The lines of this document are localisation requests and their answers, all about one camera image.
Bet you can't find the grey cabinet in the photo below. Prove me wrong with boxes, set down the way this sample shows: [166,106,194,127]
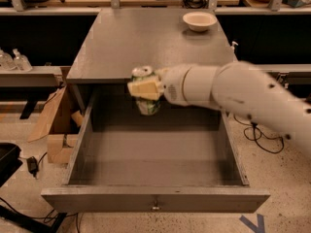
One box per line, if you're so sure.
[66,7,246,115]

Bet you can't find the grey open top drawer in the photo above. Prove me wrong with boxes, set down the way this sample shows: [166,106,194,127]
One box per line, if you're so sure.
[42,86,269,213]

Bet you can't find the black bin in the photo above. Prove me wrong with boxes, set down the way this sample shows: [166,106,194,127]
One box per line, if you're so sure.
[0,143,22,186]

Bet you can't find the black power adapter left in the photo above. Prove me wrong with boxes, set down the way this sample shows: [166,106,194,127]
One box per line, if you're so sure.
[26,156,39,177]

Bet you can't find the cardboard box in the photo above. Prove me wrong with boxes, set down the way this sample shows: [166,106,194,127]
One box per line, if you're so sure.
[26,66,84,165]

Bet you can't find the green soda can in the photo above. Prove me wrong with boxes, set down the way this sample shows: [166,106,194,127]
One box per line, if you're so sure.
[131,66,160,116]

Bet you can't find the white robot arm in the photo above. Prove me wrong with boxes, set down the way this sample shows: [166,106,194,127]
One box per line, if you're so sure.
[127,61,311,157]

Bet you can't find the white bowl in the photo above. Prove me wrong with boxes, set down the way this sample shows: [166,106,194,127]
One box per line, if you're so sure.
[183,12,218,32]

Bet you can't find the clear sanitizer bottle left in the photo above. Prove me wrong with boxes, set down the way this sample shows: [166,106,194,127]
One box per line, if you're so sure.
[0,50,16,71]

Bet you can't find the small white pump bottle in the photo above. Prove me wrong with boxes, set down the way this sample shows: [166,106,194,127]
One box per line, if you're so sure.
[230,41,239,53]

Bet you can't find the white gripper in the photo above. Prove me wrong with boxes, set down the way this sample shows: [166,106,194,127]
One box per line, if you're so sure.
[127,65,190,106]

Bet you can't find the clear sanitizer bottle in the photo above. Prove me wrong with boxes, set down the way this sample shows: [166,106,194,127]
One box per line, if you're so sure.
[13,49,32,72]
[0,50,16,71]

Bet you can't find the black floor cable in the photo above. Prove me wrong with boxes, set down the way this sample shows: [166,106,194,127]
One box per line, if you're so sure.
[232,114,286,154]

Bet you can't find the clear sanitizer bottle right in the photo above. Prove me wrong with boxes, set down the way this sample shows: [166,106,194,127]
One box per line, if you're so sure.
[13,49,32,72]

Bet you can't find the metal drawer knob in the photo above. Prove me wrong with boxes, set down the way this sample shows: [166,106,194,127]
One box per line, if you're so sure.
[151,201,160,211]

